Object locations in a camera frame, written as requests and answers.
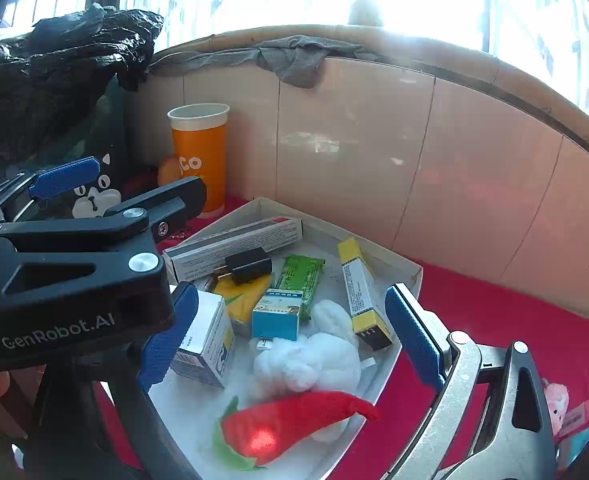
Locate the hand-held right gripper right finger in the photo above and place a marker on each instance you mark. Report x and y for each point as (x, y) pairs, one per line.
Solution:
(414, 340)

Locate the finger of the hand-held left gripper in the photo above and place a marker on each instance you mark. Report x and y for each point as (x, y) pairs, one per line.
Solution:
(174, 195)
(64, 177)

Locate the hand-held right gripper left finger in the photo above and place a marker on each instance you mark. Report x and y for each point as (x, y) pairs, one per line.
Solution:
(167, 345)

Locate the white yellow medicine box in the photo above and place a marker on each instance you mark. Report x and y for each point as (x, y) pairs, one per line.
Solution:
(362, 295)

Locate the white cardboard tray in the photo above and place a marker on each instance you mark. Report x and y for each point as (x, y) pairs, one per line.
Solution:
(379, 272)

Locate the long white sealant box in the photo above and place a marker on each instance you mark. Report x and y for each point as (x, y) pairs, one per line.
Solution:
(234, 245)

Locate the yellow tissue pack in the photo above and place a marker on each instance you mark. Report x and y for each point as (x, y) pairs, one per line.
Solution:
(244, 305)

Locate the black charger plug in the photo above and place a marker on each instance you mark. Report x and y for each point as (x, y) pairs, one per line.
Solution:
(247, 265)

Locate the light blue white medicine box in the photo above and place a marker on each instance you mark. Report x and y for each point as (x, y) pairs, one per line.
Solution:
(274, 317)

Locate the green packet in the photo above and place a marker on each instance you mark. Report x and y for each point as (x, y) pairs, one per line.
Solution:
(299, 280)

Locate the orange paper cup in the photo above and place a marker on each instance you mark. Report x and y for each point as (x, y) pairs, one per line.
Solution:
(199, 170)

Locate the dark blue white medicine box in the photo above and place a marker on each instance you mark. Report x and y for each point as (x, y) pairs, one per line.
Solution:
(202, 330)

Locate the dark cat print bag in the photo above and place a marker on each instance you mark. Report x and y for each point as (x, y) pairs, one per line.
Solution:
(109, 170)

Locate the white plush toy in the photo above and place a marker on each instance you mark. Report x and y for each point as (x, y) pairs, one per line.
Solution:
(314, 360)

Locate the black plastic bag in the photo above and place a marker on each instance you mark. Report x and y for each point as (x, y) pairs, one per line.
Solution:
(64, 60)

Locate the pink plush toy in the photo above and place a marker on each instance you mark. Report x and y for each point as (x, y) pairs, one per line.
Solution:
(557, 402)

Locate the small red white box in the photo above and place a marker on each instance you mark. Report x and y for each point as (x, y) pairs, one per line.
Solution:
(577, 417)

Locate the grey cloth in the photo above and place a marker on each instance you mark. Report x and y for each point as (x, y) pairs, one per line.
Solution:
(299, 65)

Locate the teal white box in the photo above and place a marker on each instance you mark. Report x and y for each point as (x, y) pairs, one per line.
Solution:
(574, 447)

